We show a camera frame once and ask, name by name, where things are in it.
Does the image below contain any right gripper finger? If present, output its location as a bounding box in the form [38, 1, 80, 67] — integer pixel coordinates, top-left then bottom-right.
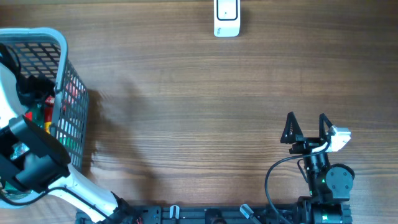
[280, 111, 303, 144]
[319, 113, 333, 142]

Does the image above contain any grey black shopping basket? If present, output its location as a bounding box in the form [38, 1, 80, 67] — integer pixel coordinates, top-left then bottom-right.
[0, 27, 90, 209]

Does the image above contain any red sauce bottle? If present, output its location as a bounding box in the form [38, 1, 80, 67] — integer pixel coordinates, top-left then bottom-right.
[44, 96, 55, 134]

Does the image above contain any green 3M gloves package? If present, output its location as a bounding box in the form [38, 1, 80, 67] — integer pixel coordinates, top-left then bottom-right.
[1, 104, 45, 195]

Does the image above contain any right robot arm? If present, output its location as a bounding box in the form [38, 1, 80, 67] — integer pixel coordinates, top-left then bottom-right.
[278, 112, 355, 223]

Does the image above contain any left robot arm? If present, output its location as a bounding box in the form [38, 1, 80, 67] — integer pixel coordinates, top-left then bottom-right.
[1, 114, 139, 223]

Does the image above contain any white barcode scanner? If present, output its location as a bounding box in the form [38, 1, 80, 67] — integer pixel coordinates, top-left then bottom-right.
[213, 0, 241, 37]

